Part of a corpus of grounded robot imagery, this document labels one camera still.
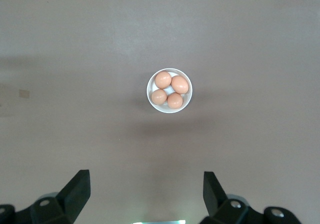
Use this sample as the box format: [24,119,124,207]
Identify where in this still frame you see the brown egg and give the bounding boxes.
[170,75,189,95]
[151,88,168,106]
[166,92,184,110]
[154,71,173,90]

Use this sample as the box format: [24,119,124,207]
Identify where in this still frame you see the white round bowl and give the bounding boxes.
[146,67,193,114]

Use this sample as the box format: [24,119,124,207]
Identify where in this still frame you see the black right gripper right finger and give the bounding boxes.
[199,171,301,224]

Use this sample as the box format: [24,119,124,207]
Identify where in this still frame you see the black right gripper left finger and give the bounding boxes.
[0,169,91,224]

